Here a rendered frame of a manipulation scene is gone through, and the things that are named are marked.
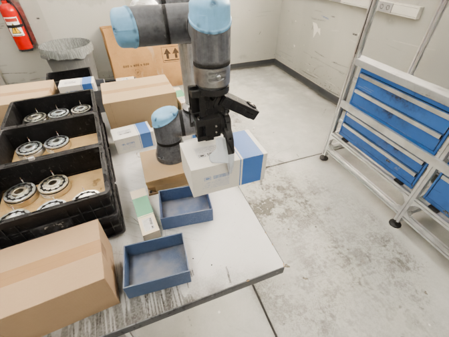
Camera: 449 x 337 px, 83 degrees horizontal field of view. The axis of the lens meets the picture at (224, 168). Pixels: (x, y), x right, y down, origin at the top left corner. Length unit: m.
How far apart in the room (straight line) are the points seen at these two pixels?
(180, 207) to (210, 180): 0.48
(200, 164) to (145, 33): 0.30
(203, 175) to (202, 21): 0.32
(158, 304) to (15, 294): 0.37
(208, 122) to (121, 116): 1.06
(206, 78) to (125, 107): 1.07
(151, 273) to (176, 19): 0.75
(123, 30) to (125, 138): 0.88
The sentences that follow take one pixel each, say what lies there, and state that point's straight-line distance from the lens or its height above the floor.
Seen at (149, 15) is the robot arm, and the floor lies 1.43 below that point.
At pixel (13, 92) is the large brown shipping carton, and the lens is 1.96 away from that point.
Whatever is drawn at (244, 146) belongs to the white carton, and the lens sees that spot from 0.67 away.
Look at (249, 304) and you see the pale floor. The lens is 1.64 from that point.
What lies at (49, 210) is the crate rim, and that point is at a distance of 0.94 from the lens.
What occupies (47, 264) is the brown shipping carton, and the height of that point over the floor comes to 0.86.
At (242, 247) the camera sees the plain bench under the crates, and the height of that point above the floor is 0.70.
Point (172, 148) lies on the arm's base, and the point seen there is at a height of 0.86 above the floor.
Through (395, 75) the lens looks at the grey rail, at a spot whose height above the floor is 0.93.
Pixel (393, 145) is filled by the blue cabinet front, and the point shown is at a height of 0.52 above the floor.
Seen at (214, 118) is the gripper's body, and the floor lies 1.25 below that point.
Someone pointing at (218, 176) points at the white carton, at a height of 1.10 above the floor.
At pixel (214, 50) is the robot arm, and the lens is 0.51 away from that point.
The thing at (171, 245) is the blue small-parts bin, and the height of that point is 0.71.
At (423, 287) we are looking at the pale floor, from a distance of 2.05.
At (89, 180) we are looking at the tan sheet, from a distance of 1.15.
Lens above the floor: 1.53
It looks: 41 degrees down
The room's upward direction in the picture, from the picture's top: straight up
